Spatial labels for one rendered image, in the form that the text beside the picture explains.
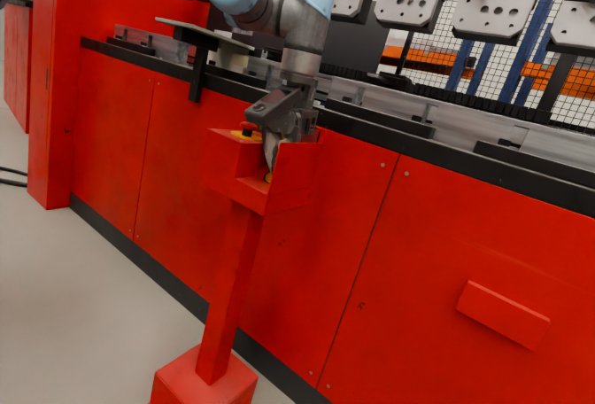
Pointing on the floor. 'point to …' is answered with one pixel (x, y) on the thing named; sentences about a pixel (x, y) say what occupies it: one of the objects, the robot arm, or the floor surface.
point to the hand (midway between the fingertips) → (273, 170)
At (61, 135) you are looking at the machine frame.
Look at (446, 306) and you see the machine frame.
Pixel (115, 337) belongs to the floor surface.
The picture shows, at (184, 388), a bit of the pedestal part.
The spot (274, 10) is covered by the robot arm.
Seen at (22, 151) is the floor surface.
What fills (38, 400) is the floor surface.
